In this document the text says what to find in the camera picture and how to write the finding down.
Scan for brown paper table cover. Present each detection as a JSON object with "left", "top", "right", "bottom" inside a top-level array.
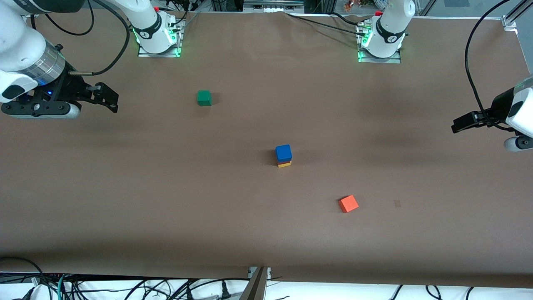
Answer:
[{"left": 0, "top": 8, "right": 533, "bottom": 288}]

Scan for orange wooden block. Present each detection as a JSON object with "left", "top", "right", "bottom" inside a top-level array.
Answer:
[{"left": 338, "top": 195, "right": 359, "bottom": 214}]

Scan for brown diagonal strut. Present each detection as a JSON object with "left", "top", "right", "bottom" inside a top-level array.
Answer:
[{"left": 238, "top": 267, "right": 267, "bottom": 300}]

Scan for black cable with metal end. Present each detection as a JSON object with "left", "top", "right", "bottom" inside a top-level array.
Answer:
[{"left": 68, "top": 0, "right": 132, "bottom": 76}]

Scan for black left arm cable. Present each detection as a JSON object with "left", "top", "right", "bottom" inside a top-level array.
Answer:
[{"left": 464, "top": 0, "right": 513, "bottom": 125}]

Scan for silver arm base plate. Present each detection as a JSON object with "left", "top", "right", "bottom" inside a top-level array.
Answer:
[
  {"left": 137, "top": 19, "right": 184, "bottom": 58},
  {"left": 357, "top": 23, "right": 402, "bottom": 64}
]

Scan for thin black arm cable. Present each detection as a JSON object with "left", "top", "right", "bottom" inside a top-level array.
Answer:
[{"left": 42, "top": 0, "right": 95, "bottom": 36}]

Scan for aluminium frame corner profile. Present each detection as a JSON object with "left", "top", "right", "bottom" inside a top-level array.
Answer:
[{"left": 502, "top": 0, "right": 533, "bottom": 30}]

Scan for black looped floor cable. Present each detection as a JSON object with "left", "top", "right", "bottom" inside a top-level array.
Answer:
[{"left": 0, "top": 256, "right": 44, "bottom": 288}]

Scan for black cable across cover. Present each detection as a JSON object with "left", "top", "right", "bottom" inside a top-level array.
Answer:
[{"left": 284, "top": 12, "right": 367, "bottom": 36}]

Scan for aluminium frame rail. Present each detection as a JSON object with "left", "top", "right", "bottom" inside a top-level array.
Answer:
[{"left": 244, "top": 0, "right": 304, "bottom": 12}]

